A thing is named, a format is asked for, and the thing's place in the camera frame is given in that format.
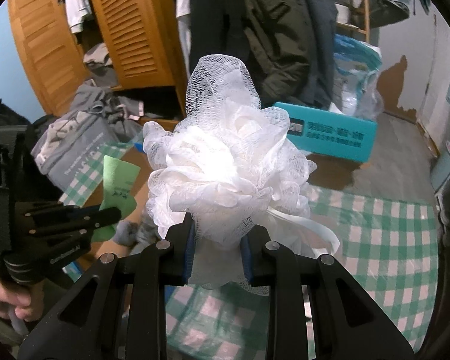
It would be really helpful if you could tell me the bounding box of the light green cloth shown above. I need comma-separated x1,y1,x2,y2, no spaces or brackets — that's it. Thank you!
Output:
91,155,140,242

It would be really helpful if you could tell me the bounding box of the small grey sock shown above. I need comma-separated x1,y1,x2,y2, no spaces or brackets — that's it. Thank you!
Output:
111,209,161,255

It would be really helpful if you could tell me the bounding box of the white mesh bath pouf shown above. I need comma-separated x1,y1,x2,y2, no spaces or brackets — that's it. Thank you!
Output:
143,55,341,289

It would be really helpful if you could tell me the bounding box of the person's left hand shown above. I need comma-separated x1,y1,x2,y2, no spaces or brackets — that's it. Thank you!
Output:
0,283,35,321

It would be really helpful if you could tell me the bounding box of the green checkered tablecloth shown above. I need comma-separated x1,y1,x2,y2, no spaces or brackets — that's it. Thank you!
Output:
57,141,440,360

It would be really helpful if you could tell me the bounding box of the blue cardboard box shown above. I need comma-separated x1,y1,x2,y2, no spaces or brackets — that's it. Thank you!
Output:
61,140,177,308

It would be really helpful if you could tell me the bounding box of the light blue bin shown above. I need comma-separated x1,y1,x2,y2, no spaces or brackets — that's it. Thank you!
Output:
430,148,450,192

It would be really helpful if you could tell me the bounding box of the wooden louvered wardrobe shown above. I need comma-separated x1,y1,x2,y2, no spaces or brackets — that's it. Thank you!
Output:
7,0,188,125

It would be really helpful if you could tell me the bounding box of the black hanging coat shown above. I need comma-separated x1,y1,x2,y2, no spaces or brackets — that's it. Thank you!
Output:
189,0,250,70

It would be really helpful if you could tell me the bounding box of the blue white plastic bag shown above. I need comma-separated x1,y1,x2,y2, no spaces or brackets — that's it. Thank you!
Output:
330,34,384,121

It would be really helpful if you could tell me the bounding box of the olive hanging jacket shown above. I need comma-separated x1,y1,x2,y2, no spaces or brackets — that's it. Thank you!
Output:
244,0,314,107

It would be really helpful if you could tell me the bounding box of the wooden shelf unit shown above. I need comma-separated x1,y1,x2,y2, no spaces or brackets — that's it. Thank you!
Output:
336,0,371,42

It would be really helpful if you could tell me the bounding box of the dark blue hanging jacket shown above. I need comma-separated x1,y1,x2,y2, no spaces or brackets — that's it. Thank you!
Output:
297,0,337,111

